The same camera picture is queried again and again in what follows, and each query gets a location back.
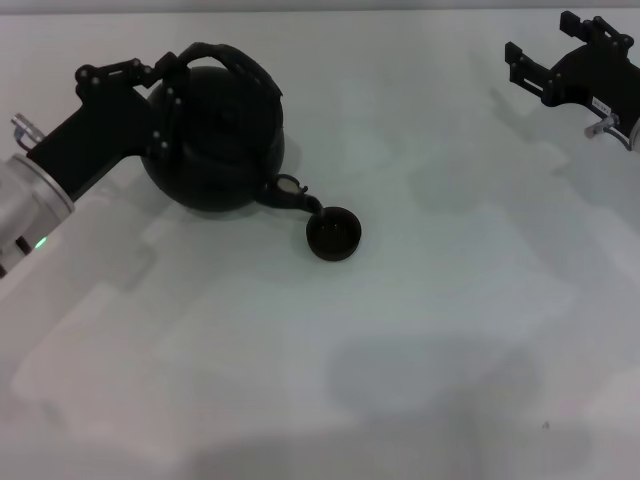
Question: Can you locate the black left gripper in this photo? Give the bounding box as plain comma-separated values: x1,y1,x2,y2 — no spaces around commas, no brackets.
28,51,190,197

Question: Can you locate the small dark brown teacup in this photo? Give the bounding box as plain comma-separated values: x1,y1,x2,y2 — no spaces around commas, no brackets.
305,205,363,263

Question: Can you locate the black round teapot with handle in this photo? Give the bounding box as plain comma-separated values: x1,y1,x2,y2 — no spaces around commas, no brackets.
141,41,326,217

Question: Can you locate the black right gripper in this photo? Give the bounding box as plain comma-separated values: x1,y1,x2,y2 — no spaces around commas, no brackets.
503,10,640,127

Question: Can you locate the grey left wrist cable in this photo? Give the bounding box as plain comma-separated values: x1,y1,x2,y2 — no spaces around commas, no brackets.
9,112,45,152

